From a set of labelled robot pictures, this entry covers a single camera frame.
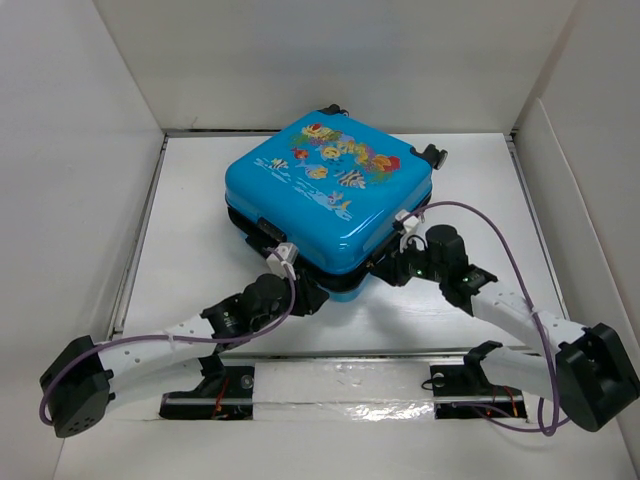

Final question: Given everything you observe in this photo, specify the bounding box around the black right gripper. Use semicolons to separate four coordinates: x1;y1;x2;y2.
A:
368;235;446;287

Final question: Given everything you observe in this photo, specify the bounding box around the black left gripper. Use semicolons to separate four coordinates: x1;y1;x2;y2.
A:
251;267;326;332

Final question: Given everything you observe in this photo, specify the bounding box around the blue hard-shell suitcase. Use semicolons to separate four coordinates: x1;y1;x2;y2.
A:
225;104;448;302

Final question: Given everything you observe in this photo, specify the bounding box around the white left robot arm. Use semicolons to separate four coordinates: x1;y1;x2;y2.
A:
38;271;329;438

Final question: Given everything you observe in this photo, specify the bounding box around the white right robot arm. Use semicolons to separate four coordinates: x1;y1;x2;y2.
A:
371;217;639;432

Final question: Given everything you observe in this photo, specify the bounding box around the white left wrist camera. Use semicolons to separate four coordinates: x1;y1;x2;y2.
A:
266;242;299;278

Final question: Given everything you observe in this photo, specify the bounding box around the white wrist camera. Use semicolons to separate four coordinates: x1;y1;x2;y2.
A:
266;242;299;278
393;210;426;253

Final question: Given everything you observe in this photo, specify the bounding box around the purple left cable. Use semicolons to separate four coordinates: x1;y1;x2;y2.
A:
38;259;299;427

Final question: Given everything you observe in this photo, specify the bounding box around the purple cable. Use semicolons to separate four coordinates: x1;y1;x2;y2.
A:
419;200;571;437
38;259;299;427

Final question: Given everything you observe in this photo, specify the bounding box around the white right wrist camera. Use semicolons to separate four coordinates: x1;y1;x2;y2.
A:
393;210;426;253

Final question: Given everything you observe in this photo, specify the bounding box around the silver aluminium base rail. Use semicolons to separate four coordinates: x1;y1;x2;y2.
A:
104;344;551;421

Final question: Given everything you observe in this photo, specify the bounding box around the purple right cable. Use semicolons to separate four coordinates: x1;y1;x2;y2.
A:
419;200;571;437

